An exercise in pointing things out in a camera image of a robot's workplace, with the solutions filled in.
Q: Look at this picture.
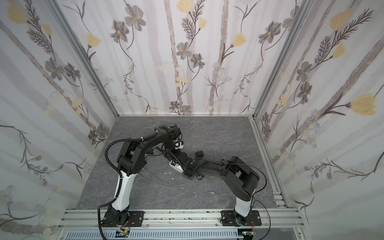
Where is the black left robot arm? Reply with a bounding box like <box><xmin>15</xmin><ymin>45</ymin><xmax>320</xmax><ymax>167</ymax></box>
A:
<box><xmin>98</xmin><ymin>125</ymin><xmax>182</xmax><ymax>228</ymax></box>

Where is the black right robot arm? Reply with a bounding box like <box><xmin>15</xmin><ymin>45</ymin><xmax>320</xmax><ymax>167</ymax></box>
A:
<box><xmin>176</xmin><ymin>152</ymin><xmax>260</xmax><ymax>226</ymax></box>

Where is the white network switch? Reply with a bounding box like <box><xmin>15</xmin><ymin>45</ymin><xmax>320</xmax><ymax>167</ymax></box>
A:
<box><xmin>169</xmin><ymin>161</ymin><xmax>184</xmax><ymax>173</ymax></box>

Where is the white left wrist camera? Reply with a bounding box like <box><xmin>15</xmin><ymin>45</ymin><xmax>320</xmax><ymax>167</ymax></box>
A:
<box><xmin>174</xmin><ymin>141</ymin><xmax>184</xmax><ymax>149</ymax></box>

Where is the white slotted cable duct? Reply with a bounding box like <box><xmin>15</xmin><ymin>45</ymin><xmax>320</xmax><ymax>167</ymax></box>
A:
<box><xmin>65</xmin><ymin>229</ymin><xmax>241</xmax><ymax>240</ymax></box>

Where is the black power adapter with cable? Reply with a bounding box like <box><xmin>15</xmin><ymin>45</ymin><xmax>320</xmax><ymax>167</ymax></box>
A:
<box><xmin>145</xmin><ymin>147</ymin><xmax>164</xmax><ymax>158</ymax></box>

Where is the aluminium mounting rail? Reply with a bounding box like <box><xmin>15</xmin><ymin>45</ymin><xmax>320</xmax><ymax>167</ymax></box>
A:
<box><xmin>58</xmin><ymin>208</ymin><xmax>304</xmax><ymax>230</ymax></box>

